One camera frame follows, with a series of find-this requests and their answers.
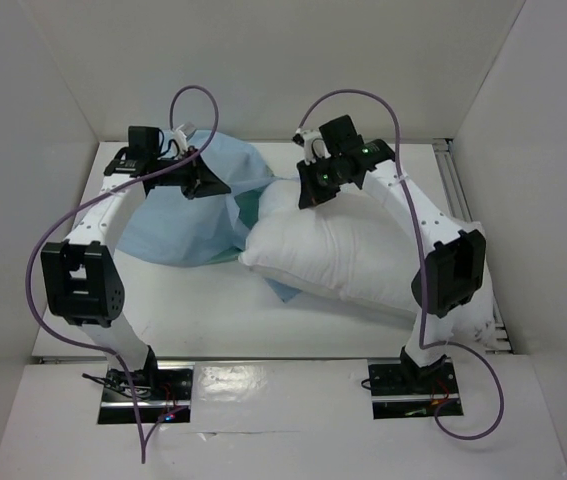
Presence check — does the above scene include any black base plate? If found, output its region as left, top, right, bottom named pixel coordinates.
left=360, top=359, right=464, bottom=420
left=82, top=363, right=194, bottom=425

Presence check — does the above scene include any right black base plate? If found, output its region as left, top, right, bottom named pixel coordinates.
left=360, top=359, right=464, bottom=420

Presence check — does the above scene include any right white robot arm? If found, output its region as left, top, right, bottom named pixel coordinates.
left=292, top=115, right=486, bottom=392

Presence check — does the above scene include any aluminium rail frame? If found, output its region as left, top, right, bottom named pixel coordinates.
left=432, top=138, right=514, bottom=355

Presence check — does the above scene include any light blue pillowcase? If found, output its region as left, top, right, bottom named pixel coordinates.
left=112, top=128, right=304, bottom=304

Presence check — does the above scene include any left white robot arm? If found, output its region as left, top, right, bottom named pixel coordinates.
left=41, top=147, right=230, bottom=399

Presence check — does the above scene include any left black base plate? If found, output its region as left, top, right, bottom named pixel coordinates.
left=82, top=363, right=194, bottom=425

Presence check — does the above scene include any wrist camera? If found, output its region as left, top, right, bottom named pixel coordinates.
left=292, top=128, right=326, bottom=164
left=126, top=126, right=163, bottom=161

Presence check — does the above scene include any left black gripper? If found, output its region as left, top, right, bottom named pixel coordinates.
left=151, top=146, right=230, bottom=200

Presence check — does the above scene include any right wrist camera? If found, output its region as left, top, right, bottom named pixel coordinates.
left=292, top=128, right=326, bottom=164

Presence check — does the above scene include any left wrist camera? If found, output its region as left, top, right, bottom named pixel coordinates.
left=126, top=126, right=163, bottom=161

